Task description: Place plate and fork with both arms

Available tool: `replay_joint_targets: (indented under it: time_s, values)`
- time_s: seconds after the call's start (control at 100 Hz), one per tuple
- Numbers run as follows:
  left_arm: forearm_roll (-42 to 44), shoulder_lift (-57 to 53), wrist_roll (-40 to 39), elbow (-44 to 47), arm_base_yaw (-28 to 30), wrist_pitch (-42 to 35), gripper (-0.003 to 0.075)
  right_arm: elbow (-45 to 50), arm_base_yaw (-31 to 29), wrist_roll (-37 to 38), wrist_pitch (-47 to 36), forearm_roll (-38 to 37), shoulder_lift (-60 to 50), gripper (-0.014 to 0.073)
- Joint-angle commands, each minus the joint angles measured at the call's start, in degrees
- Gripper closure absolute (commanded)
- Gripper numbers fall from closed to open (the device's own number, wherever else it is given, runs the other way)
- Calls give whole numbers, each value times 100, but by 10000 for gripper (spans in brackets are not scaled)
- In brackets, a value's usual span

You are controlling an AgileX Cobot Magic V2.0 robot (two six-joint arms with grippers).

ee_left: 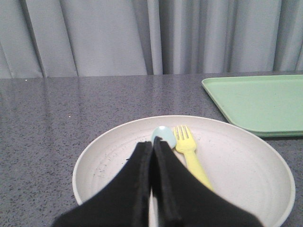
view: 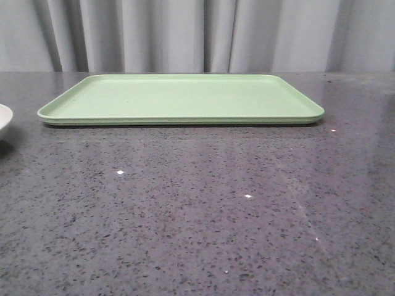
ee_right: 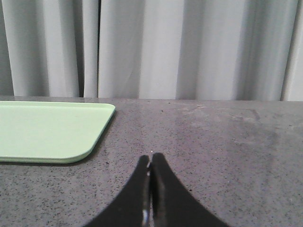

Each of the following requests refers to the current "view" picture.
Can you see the white round plate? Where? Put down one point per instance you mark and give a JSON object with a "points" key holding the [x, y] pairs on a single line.
{"points": [[6, 116]]}

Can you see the grey pleated curtain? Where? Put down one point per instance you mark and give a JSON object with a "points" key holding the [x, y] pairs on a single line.
{"points": [[197, 36]]}

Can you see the light green rectangular tray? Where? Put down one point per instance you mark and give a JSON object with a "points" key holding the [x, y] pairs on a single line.
{"points": [[181, 99]]}

